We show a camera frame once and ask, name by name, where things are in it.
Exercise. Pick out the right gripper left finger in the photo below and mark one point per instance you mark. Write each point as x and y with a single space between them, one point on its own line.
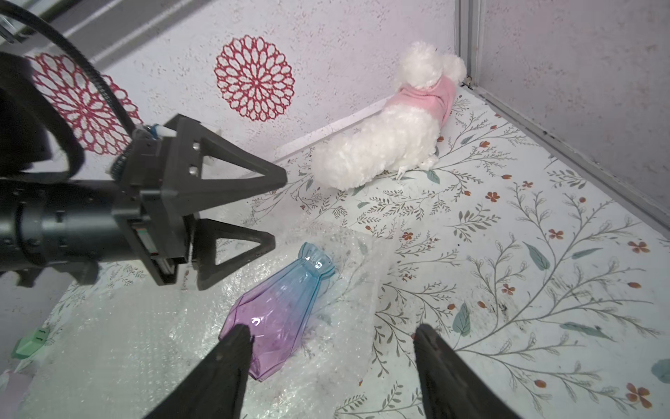
215 388

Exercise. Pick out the bubble purple vase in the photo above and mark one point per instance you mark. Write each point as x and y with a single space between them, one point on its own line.
124 350

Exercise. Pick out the purple blue glass vase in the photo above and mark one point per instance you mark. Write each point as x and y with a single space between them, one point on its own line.
277 310

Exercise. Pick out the lilac tape roll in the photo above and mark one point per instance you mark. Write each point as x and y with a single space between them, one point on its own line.
13 390

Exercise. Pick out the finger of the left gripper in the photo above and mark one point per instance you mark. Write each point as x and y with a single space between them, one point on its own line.
205 171
220 249

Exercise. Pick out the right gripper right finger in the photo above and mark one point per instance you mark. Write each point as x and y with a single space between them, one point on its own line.
450 389

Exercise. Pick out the white pink plush toy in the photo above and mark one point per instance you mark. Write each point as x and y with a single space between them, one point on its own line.
404 135

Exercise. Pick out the green cube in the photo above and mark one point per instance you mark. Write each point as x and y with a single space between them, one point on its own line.
30 344

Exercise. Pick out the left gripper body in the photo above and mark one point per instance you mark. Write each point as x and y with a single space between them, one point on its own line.
76 226

